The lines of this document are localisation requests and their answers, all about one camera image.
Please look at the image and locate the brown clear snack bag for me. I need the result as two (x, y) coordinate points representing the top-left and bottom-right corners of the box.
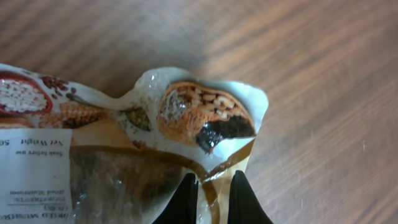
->
(1, 65), (269, 223)

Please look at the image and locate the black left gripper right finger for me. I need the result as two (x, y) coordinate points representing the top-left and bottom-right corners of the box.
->
(228, 170), (273, 224)

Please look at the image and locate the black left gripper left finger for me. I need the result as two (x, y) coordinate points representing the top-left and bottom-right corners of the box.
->
(153, 173), (198, 224)

